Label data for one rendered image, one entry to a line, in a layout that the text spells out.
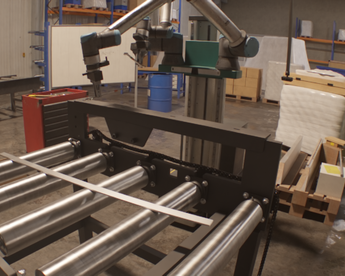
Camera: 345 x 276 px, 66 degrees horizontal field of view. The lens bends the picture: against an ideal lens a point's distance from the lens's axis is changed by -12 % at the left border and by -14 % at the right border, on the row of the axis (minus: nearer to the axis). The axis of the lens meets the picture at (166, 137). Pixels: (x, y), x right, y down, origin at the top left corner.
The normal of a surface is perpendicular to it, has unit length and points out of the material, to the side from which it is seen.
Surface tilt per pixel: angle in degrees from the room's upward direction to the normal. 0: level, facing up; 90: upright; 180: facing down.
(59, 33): 90
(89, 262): 48
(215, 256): 31
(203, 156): 90
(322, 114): 94
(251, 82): 90
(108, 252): 54
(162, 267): 0
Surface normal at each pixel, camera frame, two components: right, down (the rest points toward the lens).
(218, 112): -0.51, 0.23
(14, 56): 0.82, 0.19
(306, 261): 0.04, -0.95
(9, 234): 0.57, -0.57
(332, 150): -0.90, 0.10
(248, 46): 0.53, 0.31
